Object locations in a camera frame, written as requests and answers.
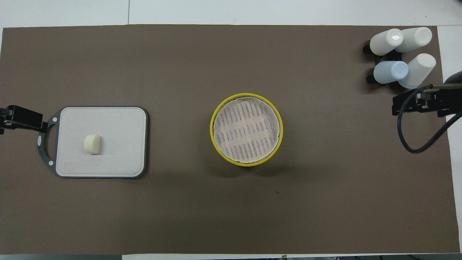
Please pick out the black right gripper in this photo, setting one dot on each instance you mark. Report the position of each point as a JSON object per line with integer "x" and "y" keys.
{"x": 408, "y": 103}

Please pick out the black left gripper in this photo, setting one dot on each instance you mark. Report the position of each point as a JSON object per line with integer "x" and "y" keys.
{"x": 25, "y": 116}

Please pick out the white steamed bun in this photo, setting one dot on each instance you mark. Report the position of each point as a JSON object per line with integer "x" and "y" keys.
{"x": 92, "y": 144}

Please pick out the white steamer liner cloth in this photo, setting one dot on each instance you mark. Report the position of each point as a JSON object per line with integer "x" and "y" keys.
{"x": 247, "y": 130}

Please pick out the yellow round steamer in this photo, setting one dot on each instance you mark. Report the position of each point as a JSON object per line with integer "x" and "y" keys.
{"x": 216, "y": 146}

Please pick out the light blue plastic cup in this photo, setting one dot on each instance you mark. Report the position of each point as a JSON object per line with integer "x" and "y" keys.
{"x": 389, "y": 72}

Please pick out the white cup with blue rim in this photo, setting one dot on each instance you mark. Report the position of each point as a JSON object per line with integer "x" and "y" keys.
{"x": 420, "y": 68}

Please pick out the grey white cutting board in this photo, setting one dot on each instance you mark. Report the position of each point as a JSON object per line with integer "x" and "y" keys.
{"x": 108, "y": 144}

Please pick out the black cup rack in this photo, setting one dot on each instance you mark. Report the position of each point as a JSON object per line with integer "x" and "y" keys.
{"x": 366, "y": 50}

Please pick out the white plastic cup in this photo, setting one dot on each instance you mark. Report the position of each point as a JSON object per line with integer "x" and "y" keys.
{"x": 382, "y": 43}
{"x": 417, "y": 38}

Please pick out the brown table mat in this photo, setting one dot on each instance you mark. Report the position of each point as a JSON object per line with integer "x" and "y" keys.
{"x": 325, "y": 180}

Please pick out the black left wrist bracket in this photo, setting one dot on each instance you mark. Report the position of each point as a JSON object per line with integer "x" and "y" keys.
{"x": 2, "y": 128}

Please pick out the black right wrist camera bracket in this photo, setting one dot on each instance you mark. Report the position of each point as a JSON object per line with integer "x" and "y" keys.
{"x": 442, "y": 103}

